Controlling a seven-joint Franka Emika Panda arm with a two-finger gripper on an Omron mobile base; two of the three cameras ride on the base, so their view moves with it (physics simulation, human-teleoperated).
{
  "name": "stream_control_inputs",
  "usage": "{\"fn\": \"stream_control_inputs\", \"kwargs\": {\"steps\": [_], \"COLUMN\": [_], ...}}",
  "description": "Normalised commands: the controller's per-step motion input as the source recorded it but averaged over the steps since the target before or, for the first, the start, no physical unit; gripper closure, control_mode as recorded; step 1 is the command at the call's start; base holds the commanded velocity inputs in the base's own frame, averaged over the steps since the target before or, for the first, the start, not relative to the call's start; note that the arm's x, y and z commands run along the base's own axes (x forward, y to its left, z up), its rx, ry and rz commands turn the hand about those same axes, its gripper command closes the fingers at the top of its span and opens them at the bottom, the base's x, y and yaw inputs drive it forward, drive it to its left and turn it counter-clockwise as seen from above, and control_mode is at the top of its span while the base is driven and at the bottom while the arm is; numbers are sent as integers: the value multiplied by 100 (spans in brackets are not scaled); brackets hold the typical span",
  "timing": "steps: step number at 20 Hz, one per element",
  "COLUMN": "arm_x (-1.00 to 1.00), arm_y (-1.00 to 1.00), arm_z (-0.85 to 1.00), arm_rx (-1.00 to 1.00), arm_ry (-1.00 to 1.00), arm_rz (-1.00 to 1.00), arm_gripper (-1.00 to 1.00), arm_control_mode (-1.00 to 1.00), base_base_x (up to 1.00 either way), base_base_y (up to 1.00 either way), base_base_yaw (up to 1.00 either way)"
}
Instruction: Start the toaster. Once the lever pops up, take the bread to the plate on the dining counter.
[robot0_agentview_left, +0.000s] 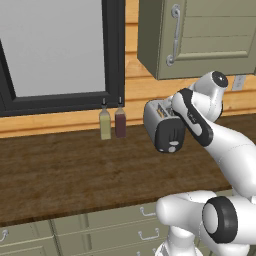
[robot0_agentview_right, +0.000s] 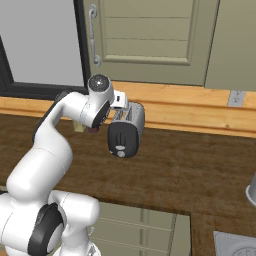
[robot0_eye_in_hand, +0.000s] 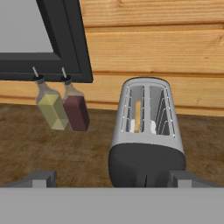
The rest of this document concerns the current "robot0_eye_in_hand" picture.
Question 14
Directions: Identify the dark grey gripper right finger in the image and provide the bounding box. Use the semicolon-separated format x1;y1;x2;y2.
168;171;221;188

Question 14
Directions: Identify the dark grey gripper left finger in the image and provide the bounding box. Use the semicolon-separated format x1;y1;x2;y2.
3;171;58;188

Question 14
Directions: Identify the silver and black toaster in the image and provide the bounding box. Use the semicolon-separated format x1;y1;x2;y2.
108;76;187;188

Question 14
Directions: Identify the slice of bread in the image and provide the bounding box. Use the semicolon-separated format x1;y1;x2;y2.
129;100;141;134

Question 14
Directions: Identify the yellow oil bottle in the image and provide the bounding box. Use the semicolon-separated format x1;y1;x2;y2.
31;66;70;131

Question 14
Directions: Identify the dark red vinegar bottle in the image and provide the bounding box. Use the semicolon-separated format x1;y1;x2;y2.
59;66;91;133

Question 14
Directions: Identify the black framed window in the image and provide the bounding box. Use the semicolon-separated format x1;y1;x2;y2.
0;0;94;84

